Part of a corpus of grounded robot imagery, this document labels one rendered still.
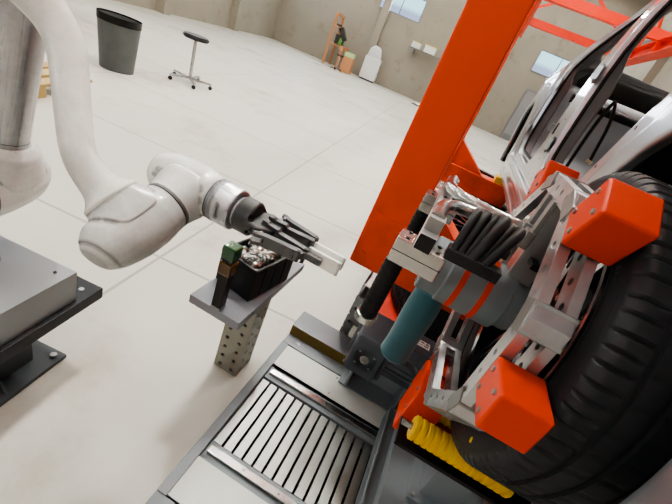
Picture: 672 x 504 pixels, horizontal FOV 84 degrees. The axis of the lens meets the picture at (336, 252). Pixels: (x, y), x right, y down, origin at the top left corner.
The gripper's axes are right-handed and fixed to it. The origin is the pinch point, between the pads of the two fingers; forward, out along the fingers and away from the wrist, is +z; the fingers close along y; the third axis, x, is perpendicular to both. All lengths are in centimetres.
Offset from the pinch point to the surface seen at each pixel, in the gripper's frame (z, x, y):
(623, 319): 41.2, 19.6, 10.4
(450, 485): 52, -50, -12
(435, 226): 15.1, 16.5, 1.7
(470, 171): 29, -15, -254
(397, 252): 11.7, 9.5, 2.5
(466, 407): 33.7, -6.0, 10.2
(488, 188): 47, -20, -253
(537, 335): 34.7, 11.6, 10.1
